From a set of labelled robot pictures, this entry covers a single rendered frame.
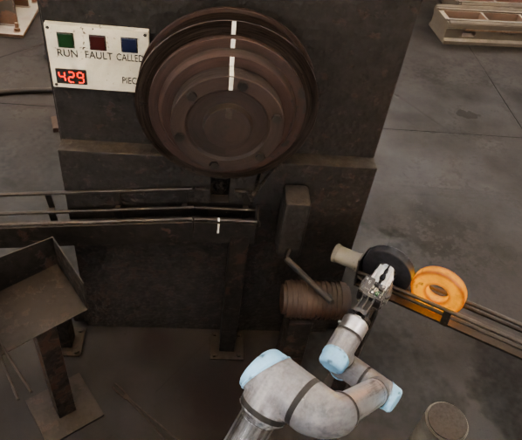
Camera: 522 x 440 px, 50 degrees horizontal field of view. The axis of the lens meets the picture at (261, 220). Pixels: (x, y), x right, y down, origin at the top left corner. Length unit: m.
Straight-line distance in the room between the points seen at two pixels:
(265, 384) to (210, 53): 0.76
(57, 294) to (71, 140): 0.46
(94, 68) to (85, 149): 0.26
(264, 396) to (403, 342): 1.29
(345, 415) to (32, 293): 0.94
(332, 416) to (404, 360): 1.20
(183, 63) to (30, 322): 0.81
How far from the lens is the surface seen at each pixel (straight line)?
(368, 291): 1.59
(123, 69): 1.60
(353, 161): 1.78
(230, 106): 1.38
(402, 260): 1.66
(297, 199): 1.71
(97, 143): 1.76
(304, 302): 1.81
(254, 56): 1.38
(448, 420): 1.71
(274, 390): 1.25
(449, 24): 4.84
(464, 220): 3.14
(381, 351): 2.42
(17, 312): 1.71
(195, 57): 1.38
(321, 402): 1.24
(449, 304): 1.69
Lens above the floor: 1.92
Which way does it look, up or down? 43 degrees down
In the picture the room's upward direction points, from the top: 8 degrees clockwise
